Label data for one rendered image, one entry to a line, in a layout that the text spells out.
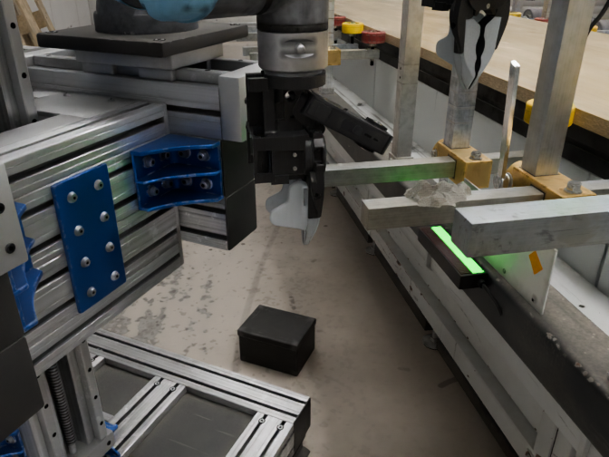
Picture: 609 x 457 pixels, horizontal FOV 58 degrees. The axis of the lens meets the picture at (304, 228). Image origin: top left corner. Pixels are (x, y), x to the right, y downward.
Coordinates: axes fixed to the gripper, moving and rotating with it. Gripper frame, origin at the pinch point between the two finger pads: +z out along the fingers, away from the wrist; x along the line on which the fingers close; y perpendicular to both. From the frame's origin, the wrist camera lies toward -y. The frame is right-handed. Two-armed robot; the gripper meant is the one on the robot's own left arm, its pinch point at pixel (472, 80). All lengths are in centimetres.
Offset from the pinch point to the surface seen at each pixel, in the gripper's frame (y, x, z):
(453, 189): -5.6, 7.1, 11.8
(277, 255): 129, -40, 99
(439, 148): 19.7, -15.6, 17.4
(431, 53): 64, -54, 10
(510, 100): -6.1, -0.4, 1.4
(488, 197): -7.4, 2.5, 13.3
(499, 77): 31, -42, 9
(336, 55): 103, -49, 15
